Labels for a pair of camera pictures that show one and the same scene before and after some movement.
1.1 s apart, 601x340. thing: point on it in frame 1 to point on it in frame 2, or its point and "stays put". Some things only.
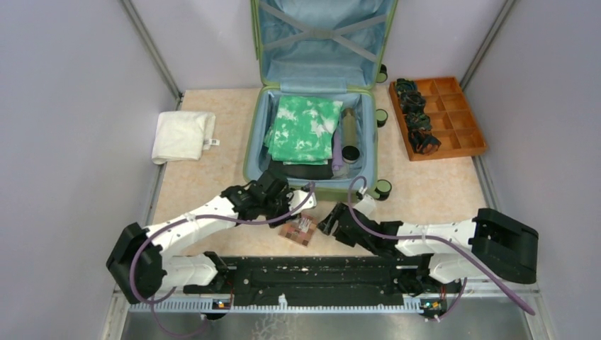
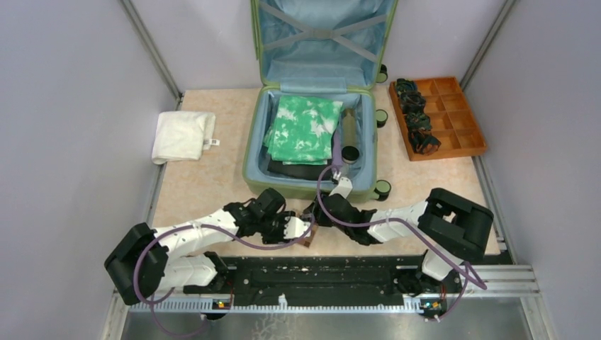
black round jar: [350, 154] stays put
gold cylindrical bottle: [349, 129] stays put
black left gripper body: [278, 206] to [272, 230]
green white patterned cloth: [302, 130] stays put
